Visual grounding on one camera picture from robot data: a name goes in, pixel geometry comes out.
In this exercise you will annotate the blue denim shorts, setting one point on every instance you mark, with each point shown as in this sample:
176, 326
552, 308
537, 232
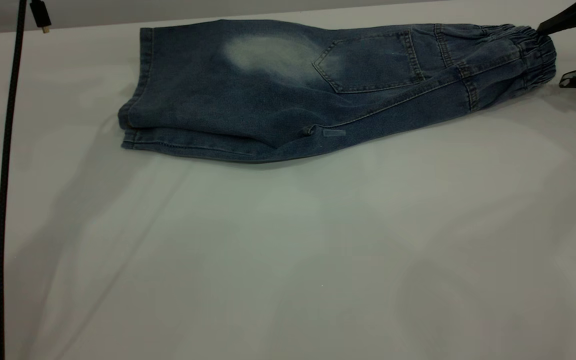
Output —
278, 100

